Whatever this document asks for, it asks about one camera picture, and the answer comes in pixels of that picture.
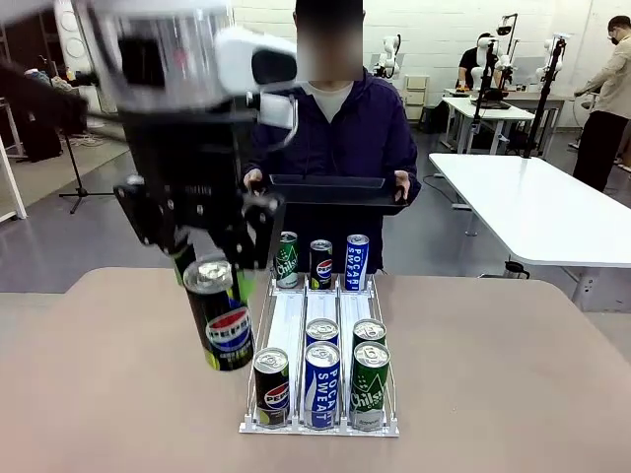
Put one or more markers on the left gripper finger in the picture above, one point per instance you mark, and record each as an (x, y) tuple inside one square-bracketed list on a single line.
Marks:
[(261, 226), (148, 217)]

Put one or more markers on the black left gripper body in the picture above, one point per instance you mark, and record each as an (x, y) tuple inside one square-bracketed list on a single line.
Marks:
[(187, 162)]

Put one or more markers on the black serving tray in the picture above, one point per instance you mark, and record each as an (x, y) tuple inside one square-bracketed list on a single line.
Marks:
[(340, 197)]

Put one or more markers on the black Pepsi can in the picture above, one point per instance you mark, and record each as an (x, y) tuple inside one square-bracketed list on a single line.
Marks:
[(222, 335), (272, 389), (322, 266)]

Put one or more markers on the right forearm purple sleeve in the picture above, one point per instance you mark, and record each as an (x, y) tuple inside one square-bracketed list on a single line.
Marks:
[(256, 157)]

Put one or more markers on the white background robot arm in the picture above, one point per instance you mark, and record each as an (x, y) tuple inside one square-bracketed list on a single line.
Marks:
[(390, 56), (548, 56)]

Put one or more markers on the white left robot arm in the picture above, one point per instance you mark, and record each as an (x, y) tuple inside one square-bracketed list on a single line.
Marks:
[(236, 59)]

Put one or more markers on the left forearm purple sleeve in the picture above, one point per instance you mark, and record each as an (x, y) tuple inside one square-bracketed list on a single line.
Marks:
[(411, 167)]

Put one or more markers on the person in purple hoodie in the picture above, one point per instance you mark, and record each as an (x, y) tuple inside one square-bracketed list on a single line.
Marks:
[(345, 143)]

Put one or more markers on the background person in black top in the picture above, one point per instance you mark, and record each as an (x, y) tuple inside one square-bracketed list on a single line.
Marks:
[(468, 64)]

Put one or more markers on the person in beige jacket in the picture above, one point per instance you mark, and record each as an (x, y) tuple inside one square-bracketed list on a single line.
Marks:
[(606, 98)]

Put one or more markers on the person's right hand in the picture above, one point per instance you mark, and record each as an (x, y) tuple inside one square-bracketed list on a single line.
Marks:
[(254, 181)]

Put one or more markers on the person's left hand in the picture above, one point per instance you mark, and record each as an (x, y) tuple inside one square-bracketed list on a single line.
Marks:
[(403, 184)]

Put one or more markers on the green Chilsung cider can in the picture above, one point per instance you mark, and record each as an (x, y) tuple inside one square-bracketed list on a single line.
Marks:
[(370, 331), (288, 266), (370, 389)]

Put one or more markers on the black microphone stand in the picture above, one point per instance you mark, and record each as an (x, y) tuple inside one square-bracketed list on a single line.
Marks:
[(78, 182)]

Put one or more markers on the white can dispenser rack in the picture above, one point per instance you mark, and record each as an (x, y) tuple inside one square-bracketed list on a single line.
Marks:
[(323, 305)]

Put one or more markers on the blue Pocari Sweat can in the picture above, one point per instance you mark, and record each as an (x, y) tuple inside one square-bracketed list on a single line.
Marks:
[(322, 331), (323, 384), (357, 263)]

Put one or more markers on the black bag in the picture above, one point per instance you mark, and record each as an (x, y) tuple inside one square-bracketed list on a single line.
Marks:
[(42, 145)]

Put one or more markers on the white tower air conditioner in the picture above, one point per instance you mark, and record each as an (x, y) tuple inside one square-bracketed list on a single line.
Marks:
[(74, 44)]

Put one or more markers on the white drawer cabinet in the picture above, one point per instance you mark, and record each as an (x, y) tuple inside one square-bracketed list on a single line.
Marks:
[(416, 91)]

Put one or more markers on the white background desk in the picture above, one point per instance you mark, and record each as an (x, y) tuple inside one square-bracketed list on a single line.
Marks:
[(483, 111)]

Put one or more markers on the black kettle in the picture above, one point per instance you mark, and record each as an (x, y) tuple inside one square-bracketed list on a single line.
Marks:
[(516, 271)]

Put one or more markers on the large white table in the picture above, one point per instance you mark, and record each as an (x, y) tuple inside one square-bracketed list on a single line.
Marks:
[(532, 207)]

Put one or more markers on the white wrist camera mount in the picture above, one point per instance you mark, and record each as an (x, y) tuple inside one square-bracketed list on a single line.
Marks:
[(273, 111)]

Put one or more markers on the white desk frame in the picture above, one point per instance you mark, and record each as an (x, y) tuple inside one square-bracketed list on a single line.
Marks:
[(12, 187)]

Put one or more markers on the black camera tripod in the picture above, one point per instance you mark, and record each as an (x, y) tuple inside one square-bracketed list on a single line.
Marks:
[(485, 84), (542, 103)]

